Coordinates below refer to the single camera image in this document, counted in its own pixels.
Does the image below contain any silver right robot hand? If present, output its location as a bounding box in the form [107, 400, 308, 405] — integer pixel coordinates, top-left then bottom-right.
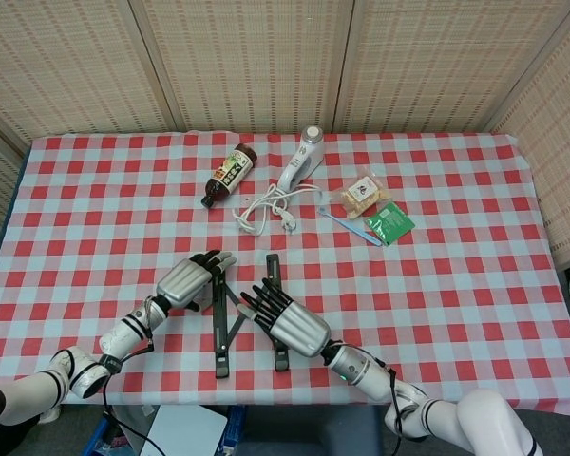
[237, 278, 333, 358]

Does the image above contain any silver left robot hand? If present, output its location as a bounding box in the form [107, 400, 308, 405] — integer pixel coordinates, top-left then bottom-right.
[155, 250, 238, 314]

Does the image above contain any black folding stand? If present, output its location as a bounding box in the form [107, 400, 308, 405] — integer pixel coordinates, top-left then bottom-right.
[208, 254, 291, 380]

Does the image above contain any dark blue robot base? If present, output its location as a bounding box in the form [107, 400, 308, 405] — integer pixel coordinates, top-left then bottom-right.
[237, 406, 384, 456]

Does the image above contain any red white checkered tablecloth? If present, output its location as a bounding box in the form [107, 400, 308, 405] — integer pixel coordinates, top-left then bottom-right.
[0, 131, 570, 419]

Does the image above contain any light blue toothbrush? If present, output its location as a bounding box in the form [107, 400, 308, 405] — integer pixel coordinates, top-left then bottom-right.
[317, 204, 382, 247]

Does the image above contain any brown tea bottle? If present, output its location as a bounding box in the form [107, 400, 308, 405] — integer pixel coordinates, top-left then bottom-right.
[199, 143, 257, 209]

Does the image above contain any green foil packet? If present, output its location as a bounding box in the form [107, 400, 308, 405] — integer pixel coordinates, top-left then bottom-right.
[363, 201, 415, 247]

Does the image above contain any white flat board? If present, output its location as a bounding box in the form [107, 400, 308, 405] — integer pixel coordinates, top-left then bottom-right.
[140, 404, 229, 456]

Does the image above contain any clear snack bag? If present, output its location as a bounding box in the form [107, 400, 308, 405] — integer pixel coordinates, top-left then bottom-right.
[331, 174, 391, 220]

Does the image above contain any white handheld garment steamer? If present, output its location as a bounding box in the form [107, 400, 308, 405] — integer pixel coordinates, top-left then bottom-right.
[277, 124, 325, 191]

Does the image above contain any blue plastic crate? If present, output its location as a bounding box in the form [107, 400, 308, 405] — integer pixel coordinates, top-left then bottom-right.
[83, 420, 124, 456]

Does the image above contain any woven bamboo folding screen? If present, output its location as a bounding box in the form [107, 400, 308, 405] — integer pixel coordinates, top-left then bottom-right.
[0, 0, 570, 272]

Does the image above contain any white power cable with plug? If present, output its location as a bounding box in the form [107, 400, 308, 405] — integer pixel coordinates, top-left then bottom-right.
[231, 182, 325, 237]

